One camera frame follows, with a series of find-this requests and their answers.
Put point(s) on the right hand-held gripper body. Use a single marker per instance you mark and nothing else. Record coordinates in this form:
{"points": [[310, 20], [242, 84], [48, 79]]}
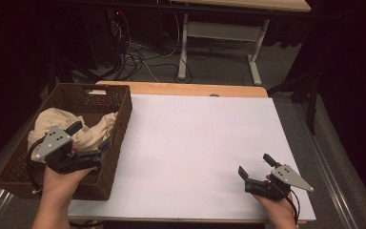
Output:
{"points": [[286, 178]]}

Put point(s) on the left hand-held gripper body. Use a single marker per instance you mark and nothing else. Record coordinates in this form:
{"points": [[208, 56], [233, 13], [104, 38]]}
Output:
{"points": [[54, 143]]}

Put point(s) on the beige knit sweater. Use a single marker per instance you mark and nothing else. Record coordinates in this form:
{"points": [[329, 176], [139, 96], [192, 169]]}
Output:
{"points": [[60, 119]]}

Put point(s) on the brown woven basket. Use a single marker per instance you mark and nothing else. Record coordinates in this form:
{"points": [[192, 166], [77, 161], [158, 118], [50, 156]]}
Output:
{"points": [[114, 105]]}

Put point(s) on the person's right hand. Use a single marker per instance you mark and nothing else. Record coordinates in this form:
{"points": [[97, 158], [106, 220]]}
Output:
{"points": [[278, 208]]}

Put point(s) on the person's left hand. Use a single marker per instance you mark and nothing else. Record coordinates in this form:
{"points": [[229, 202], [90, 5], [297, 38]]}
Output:
{"points": [[58, 187]]}

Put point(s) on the black floor stand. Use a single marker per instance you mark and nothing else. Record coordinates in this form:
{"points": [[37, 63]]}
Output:
{"points": [[311, 105]]}

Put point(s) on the black computer tower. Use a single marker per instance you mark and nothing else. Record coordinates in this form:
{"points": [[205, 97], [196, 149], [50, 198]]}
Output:
{"points": [[117, 28]]}

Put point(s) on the desk with white metal legs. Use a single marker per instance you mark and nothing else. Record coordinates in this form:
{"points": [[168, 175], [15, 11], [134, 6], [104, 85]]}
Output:
{"points": [[222, 31]]}

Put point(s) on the long aluminium rail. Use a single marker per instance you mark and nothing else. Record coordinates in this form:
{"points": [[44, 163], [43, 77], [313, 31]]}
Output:
{"points": [[324, 165]]}

